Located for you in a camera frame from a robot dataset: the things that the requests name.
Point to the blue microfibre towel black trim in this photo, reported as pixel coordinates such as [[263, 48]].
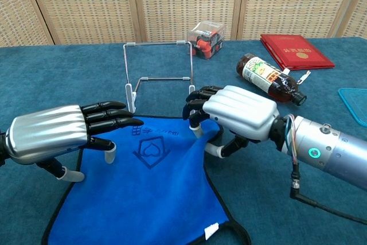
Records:
[[143, 187]]

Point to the bamboo folding screen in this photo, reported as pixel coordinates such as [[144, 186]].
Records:
[[86, 4]]

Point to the brown tea bottle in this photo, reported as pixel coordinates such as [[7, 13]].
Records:
[[266, 77]]

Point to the teal plastic tray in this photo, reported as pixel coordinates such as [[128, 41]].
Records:
[[357, 104]]

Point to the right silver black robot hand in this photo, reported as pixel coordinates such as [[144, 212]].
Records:
[[243, 111]]

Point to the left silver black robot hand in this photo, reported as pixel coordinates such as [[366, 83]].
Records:
[[48, 130]]

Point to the red certificate book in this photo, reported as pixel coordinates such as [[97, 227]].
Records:
[[298, 52]]

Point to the clear box with orange parts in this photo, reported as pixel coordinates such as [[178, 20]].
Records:
[[206, 42]]

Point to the teal felt table cover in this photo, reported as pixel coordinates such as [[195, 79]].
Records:
[[57, 84]]

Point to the small white tag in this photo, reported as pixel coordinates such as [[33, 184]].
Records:
[[304, 77]]

